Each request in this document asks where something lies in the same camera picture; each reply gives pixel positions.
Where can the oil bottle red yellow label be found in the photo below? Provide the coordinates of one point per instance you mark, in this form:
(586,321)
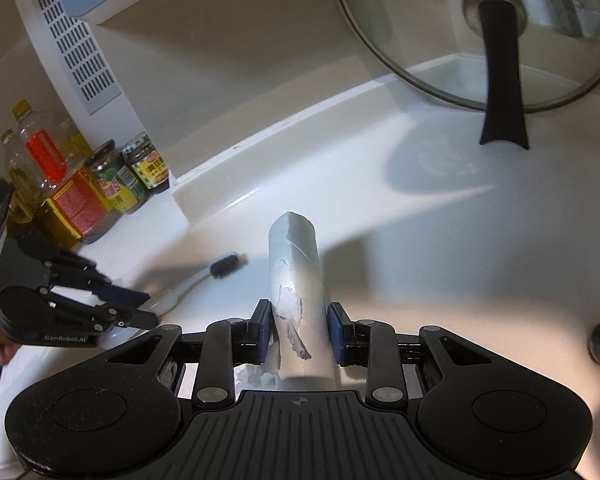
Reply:
(75,205)

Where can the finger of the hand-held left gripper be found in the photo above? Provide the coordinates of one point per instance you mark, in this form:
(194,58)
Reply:
(125,296)
(140,319)

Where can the cardboard paper tube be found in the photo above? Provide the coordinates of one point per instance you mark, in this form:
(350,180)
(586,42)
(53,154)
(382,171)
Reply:
(295,260)

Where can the glass jar yellow label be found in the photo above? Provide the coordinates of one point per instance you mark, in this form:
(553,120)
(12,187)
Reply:
(147,165)

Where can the grey vent grille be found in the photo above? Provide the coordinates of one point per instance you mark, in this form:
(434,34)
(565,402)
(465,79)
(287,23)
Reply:
(80,55)

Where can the dark oil bottle blue label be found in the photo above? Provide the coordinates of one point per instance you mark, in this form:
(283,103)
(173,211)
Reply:
(17,180)

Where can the white toothbrush black bristles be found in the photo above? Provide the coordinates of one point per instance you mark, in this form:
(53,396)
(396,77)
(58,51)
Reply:
(190,287)

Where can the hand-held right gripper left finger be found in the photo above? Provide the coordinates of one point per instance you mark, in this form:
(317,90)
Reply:
(262,332)

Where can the glass jar red green label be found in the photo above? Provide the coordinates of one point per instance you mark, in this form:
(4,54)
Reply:
(117,185)

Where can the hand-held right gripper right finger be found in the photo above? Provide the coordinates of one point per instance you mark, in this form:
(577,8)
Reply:
(336,332)

